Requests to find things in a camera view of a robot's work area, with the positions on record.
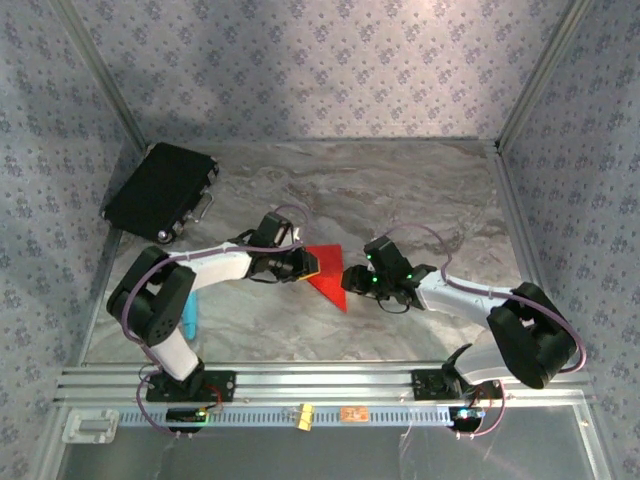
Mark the red cloth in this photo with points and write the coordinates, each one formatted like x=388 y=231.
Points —
x=331 y=270

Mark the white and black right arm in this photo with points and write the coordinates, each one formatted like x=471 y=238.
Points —
x=465 y=300

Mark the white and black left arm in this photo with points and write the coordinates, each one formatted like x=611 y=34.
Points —
x=215 y=265

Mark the chrome case latch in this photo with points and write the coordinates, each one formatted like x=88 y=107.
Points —
x=178 y=227
x=213 y=172

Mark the light blue plastic tool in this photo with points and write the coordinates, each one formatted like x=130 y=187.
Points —
x=190 y=325

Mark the orange label tag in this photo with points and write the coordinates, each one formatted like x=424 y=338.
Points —
x=355 y=414

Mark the black ribbed carrying case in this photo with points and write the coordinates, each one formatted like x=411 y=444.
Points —
x=155 y=190

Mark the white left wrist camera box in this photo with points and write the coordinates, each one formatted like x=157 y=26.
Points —
x=297 y=234

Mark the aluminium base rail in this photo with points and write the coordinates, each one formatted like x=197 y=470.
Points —
x=325 y=382

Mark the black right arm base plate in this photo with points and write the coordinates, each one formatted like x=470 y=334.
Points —
x=425 y=385

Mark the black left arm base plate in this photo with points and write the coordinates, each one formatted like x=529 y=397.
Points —
x=225 y=385

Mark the aluminium side rail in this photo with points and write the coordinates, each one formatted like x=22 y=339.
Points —
x=111 y=250
x=529 y=250

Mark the white plastic bracket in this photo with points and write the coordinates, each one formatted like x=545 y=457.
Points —
x=90 y=426

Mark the aluminium corner post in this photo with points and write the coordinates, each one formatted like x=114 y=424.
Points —
x=103 y=75
x=541 y=75

